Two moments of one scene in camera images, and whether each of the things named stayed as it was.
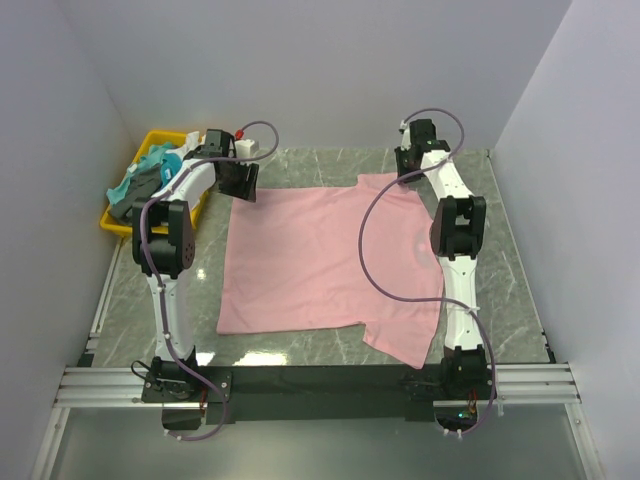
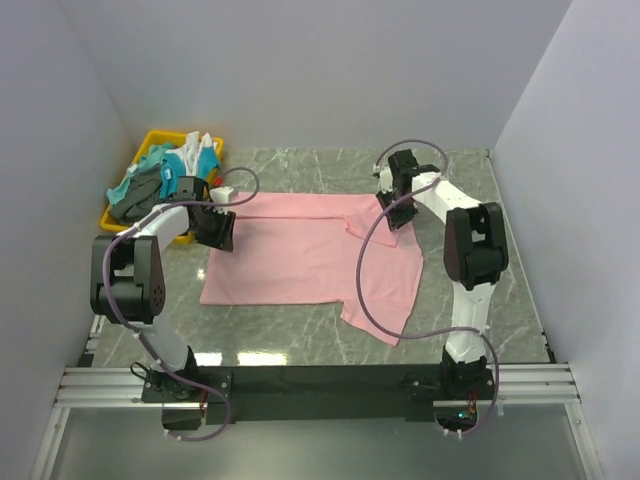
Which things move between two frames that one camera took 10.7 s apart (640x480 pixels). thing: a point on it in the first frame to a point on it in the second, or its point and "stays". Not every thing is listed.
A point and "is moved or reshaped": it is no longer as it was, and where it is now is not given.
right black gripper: x=399 y=154 to x=397 y=220
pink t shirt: x=292 y=261 is moved or reshaped
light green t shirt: x=154 y=157 stays
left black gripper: x=246 y=189 to x=223 y=239
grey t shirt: x=143 y=185 stays
